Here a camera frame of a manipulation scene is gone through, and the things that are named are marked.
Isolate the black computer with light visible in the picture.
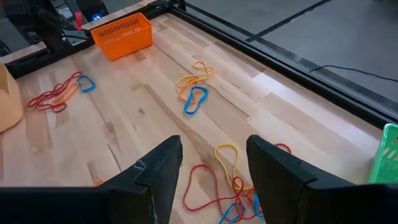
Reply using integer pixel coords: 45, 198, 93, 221
76, 0, 109, 22

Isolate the yellow plastic basket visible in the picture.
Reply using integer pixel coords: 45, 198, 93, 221
0, 63, 24, 133

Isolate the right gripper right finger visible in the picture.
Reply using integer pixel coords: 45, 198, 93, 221
246, 134, 398, 224

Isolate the orange plastic basket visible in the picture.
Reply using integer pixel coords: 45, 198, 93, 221
90, 12, 154, 62

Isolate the green plastic basket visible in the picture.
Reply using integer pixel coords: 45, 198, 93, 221
368, 123, 398, 185

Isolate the black aluminium table frame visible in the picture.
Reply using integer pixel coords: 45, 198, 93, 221
0, 0, 398, 130

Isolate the black floor cable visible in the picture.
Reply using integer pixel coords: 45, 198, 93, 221
308, 65, 398, 83

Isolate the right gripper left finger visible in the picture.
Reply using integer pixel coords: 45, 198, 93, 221
0, 135, 183, 224

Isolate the blue rubber band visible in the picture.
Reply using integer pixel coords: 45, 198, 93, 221
218, 194, 266, 224
76, 74, 96, 93
183, 86, 209, 116

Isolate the yellow rubber band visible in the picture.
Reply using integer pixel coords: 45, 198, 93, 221
214, 143, 254, 192
176, 60, 216, 88

